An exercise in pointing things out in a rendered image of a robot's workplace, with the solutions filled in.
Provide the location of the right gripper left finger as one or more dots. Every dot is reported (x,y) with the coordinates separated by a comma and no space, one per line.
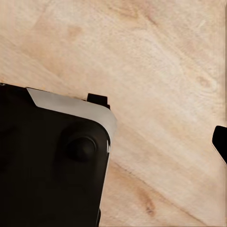
(11,142)

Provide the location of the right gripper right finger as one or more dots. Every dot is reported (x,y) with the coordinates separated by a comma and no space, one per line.
(220,141)

